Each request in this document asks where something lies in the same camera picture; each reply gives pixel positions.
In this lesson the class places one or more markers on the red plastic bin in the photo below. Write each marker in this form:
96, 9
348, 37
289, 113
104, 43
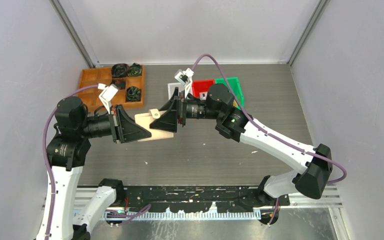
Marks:
199, 86

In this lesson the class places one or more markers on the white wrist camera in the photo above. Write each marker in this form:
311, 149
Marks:
107, 94
185, 77

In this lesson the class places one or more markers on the cards in red bin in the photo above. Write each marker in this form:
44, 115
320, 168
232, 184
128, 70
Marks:
203, 95

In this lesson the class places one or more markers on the black rolled tie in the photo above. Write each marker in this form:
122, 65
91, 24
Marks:
120, 70

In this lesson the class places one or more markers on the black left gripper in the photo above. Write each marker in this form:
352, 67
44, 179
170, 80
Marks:
123, 127

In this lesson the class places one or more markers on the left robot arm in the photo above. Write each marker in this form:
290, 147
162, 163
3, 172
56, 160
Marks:
65, 157

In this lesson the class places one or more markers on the small dark rolled tie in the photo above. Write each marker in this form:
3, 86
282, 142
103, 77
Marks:
120, 83

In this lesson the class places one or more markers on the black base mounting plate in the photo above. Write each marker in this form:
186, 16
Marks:
193, 199

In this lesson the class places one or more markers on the white plastic bin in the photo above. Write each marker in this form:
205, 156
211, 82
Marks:
172, 89

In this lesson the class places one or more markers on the green floral rolled tie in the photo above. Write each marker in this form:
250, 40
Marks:
135, 70

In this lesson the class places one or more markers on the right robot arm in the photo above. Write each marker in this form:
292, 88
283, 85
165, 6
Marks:
310, 172

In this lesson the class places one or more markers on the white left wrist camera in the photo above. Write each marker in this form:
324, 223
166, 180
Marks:
107, 94

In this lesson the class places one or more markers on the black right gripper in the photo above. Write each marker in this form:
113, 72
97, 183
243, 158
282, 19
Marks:
178, 109

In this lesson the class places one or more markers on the dark floral rolled tie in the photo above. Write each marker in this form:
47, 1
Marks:
133, 94

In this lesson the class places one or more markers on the orange wooden compartment tray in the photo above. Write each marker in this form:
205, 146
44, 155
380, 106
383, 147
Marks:
94, 76

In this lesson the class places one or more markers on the green plastic bin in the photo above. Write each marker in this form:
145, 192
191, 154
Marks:
236, 88

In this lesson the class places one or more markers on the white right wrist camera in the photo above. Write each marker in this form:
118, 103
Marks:
185, 77

